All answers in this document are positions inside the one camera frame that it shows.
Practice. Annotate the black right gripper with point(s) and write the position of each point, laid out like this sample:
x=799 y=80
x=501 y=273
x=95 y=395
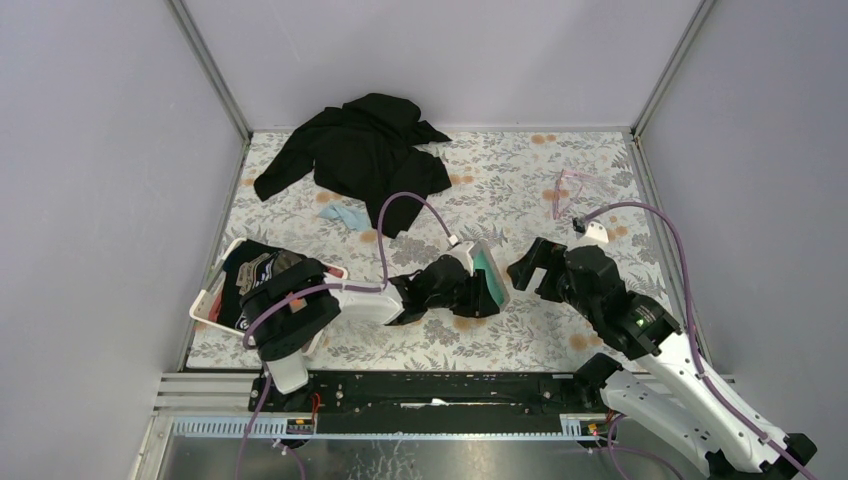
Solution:
x=553 y=259

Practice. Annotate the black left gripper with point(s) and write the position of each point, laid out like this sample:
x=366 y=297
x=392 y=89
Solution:
x=478 y=301

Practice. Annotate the light blue cleaning cloth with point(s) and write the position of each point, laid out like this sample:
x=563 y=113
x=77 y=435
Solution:
x=353 y=218

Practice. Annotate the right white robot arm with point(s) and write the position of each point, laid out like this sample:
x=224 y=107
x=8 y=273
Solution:
x=702 y=417

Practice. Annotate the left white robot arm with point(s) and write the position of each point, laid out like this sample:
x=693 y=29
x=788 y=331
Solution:
x=292 y=307

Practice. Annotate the black garment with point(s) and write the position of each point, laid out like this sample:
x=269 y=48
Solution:
x=367 y=150

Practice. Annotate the white basket with clothes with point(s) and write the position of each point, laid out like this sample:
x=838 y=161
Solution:
x=244 y=265

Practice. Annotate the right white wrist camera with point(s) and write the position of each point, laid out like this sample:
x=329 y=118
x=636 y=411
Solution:
x=590 y=233

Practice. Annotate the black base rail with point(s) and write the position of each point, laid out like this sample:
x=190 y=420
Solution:
x=440 y=403

